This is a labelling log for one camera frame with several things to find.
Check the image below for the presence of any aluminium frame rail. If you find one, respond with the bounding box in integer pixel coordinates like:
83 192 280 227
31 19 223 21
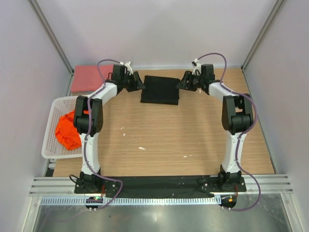
28 175 83 197

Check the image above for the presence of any orange t-shirt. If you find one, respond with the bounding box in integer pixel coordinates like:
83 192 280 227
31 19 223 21
55 111 82 150

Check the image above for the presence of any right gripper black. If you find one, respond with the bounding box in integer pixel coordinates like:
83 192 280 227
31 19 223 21
175 71 204 92

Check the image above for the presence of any white slotted cable duct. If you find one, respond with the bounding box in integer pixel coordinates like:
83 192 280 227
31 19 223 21
41 195 221 206

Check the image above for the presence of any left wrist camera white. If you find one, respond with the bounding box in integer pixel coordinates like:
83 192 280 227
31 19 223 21
119 61 133 75

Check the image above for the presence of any folded pink t-shirt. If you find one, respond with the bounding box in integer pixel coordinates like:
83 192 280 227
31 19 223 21
71 65 103 95

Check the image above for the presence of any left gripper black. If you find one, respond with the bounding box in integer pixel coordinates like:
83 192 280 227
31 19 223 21
121 72 145 92

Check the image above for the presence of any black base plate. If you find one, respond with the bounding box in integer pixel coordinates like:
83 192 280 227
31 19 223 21
74 175 247 199

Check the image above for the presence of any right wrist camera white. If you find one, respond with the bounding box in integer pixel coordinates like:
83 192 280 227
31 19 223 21
192 58 201 76

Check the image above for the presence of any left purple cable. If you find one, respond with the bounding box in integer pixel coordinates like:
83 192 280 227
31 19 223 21
36 58 124 223

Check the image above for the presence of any white plastic basket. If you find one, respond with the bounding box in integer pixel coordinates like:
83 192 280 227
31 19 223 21
41 95 100 160

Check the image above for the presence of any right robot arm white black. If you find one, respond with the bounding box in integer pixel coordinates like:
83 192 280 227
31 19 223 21
177 61 254 191

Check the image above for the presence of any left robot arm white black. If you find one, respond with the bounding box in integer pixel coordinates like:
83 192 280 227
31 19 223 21
73 61 146 193

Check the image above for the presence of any black t-shirt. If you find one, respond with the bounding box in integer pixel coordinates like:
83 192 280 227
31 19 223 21
140 75 180 105

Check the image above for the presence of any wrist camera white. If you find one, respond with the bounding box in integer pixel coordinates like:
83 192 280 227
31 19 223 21
192 58 201 76
119 61 133 75

